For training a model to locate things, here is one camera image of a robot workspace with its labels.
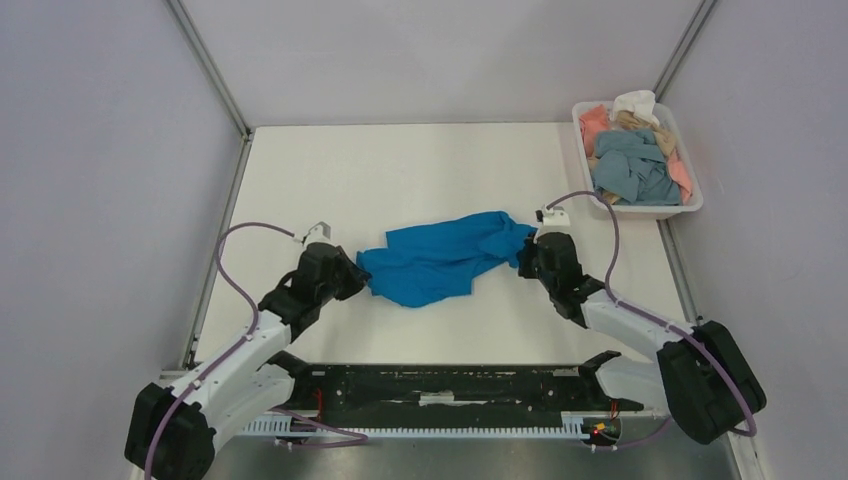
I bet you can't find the bright blue t shirt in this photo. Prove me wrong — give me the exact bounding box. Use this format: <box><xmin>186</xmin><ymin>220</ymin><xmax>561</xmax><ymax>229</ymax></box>
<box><xmin>356</xmin><ymin>211</ymin><xmax>537</xmax><ymax>308</ymax></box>

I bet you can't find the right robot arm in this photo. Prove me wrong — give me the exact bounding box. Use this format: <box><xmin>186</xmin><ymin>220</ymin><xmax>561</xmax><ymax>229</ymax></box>
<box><xmin>517</xmin><ymin>232</ymin><xmax>767</xmax><ymax>445</ymax></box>

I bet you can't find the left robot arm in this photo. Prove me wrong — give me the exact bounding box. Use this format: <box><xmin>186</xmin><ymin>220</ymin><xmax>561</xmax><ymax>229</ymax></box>
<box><xmin>124</xmin><ymin>242</ymin><xmax>371</xmax><ymax>479</ymax></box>

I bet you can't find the grey blue t shirt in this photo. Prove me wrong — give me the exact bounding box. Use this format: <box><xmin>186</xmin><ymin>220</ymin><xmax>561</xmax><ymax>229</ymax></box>
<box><xmin>590</xmin><ymin>130</ymin><xmax>683</xmax><ymax>206</ymax></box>

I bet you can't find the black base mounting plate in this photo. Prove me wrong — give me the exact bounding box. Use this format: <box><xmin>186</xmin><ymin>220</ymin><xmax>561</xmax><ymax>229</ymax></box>
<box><xmin>270</xmin><ymin>352</ymin><xmax>644</xmax><ymax>429</ymax></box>

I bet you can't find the pink t shirt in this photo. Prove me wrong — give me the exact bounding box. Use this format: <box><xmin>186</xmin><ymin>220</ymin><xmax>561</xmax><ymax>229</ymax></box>
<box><xmin>578</xmin><ymin>105</ymin><xmax>612</xmax><ymax>157</ymax></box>

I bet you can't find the beige t shirt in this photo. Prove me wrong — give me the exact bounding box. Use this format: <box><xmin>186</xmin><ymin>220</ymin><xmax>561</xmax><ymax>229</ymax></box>
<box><xmin>615</xmin><ymin>110</ymin><xmax>677</xmax><ymax>158</ymax></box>

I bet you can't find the white t shirt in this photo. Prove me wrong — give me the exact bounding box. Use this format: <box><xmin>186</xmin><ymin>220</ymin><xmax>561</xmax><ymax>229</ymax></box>
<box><xmin>610</xmin><ymin>90</ymin><xmax>660</xmax><ymax>126</ymax></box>

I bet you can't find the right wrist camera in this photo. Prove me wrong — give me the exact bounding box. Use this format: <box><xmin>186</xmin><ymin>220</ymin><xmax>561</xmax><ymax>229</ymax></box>
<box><xmin>535</xmin><ymin>206</ymin><xmax>572</xmax><ymax>235</ymax></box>

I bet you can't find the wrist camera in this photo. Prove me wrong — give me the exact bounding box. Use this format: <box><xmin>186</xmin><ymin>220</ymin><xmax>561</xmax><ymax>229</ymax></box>
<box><xmin>292</xmin><ymin>221</ymin><xmax>333</xmax><ymax>248</ymax></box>
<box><xmin>535</xmin><ymin>206</ymin><xmax>572</xmax><ymax>235</ymax></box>

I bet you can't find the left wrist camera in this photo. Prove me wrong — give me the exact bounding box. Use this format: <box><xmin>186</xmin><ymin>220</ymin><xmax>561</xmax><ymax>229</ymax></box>
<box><xmin>292</xmin><ymin>221</ymin><xmax>333</xmax><ymax>248</ymax></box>

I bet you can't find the white slotted cable duct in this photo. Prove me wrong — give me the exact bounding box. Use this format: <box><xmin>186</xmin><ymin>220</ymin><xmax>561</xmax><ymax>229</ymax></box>
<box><xmin>237</xmin><ymin>413</ymin><xmax>620</xmax><ymax>442</ymax></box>

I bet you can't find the right aluminium frame post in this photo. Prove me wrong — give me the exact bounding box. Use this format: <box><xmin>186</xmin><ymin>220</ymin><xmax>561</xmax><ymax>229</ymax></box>
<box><xmin>653</xmin><ymin>0</ymin><xmax>719</xmax><ymax>103</ymax></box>

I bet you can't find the aluminium frame post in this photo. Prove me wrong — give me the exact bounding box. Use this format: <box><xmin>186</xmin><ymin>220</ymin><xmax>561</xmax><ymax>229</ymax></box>
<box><xmin>164</xmin><ymin>0</ymin><xmax>253</xmax><ymax>140</ymax></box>
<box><xmin>653</xmin><ymin>0</ymin><xmax>719</xmax><ymax>103</ymax></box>

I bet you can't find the left aluminium frame post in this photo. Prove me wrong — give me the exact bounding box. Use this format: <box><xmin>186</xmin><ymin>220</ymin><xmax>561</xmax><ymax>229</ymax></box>
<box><xmin>164</xmin><ymin>0</ymin><xmax>253</xmax><ymax>140</ymax></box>

